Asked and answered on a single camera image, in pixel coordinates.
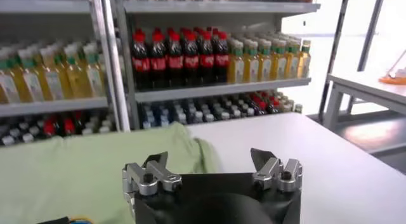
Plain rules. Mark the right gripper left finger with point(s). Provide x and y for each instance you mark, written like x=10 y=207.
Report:
x=149 y=181

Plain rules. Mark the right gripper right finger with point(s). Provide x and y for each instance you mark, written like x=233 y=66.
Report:
x=269 y=173

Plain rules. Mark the light green polo shirt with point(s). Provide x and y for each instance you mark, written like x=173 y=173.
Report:
x=79 y=174

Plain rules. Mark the blue water bottle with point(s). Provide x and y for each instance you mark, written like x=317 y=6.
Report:
x=148 y=120
x=164 y=119

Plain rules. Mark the grey shelf unit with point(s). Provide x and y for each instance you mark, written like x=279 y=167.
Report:
x=222 y=89
x=47 y=106

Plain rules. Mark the red cap cola bottle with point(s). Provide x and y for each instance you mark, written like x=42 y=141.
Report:
x=191 y=61
x=49 y=128
x=175 y=63
x=68 y=127
x=206 y=61
x=158 y=64
x=221 y=60
x=141 y=65

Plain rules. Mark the yellow drink bottle green label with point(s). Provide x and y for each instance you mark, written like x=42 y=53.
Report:
x=54 y=84
x=9 y=89
x=265 y=66
x=236 y=66
x=31 y=85
x=292 y=63
x=93 y=79
x=251 y=66
x=76 y=81
x=278 y=65
x=305 y=61

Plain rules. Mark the orange flat object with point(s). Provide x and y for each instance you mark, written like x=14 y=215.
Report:
x=393 y=80

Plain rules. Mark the white frame side table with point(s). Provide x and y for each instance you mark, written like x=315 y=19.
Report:
x=364 y=85

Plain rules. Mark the thin dark frame pole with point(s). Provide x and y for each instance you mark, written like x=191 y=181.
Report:
x=333 y=57

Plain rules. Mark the grey frame pole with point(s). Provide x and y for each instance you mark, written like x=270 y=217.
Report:
x=372 y=28

